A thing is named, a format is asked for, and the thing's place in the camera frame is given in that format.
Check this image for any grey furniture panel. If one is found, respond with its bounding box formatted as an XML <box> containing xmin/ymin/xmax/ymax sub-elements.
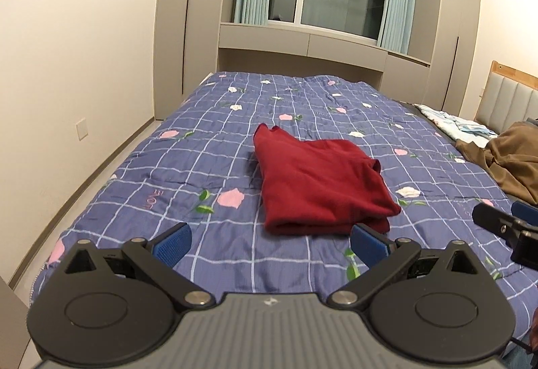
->
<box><xmin>0</xmin><ymin>276</ymin><xmax>30</xmax><ymax>369</ymax></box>

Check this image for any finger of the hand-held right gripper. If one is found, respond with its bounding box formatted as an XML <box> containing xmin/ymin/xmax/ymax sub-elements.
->
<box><xmin>471</xmin><ymin>203</ymin><xmax>532</xmax><ymax>247</ymax></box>
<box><xmin>511</xmin><ymin>201</ymin><xmax>538</xmax><ymax>227</ymax></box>

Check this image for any grey padded wooden headboard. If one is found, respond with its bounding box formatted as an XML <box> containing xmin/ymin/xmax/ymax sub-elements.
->
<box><xmin>475</xmin><ymin>61</ymin><xmax>538</xmax><ymax>134</ymax></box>

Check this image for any black cable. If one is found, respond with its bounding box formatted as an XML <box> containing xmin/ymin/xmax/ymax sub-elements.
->
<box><xmin>510</xmin><ymin>335</ymin><xmax>534</xmax><ymax>353</ymax></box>

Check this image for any light patterned cloth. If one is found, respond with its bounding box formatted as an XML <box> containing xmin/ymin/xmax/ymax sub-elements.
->
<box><xmin>414</xmin><ymin>103</ymin><xmax>499</xmax><ymax>138</ymax></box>

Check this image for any beige window cabinet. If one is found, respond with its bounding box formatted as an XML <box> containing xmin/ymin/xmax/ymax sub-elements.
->
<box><xmin>218</xmin><ymin>22</ymin><xmax>431</xmax><ymax>84</ymax></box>

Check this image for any person's blue trouser leg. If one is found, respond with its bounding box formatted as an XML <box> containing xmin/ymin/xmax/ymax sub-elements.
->
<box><xmin>502</xmin><ymin>346</ymin><xmax>538</xmax><ymax>369</ymax></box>

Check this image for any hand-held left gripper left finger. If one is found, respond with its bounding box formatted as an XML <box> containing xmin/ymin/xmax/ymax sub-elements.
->
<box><xmin>63</xmin><ymin>222</ymin><xmax>213</xmax><ymax>311</ymax></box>

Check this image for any beige wardrobe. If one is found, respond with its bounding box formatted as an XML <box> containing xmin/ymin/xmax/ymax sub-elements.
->
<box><xmin>384</xmin><ymin>0</ymin><xmax>482</xmax><ymax>117</ymax></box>
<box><xmin>153</xmin><ymin>0</ymin><xmax>246</xmax><ymax>121</ymax></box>

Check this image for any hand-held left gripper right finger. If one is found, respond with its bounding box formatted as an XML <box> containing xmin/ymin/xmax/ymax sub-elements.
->
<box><xmin>321</xmin><ymin>223</ymin><xmax>480</xmax><ymax>311</ymax></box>

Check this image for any blue checked floral quilt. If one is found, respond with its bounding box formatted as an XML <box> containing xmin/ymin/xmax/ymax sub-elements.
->
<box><xmin>31</xmin><ymin>72</ymin><xmax>536</xmax><ymax>353</ymax></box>

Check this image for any dark red sweater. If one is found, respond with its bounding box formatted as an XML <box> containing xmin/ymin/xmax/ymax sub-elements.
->
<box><xmin>252</xmin><ymin>123</ymin><xmax>402</xmax><ymax>236</ymax></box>

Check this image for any brown garment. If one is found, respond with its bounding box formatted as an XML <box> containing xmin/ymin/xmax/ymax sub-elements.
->
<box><xmin>455</xmin><ymin>121</ymin><xmax>538</xmax><ymax>204</ymax></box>

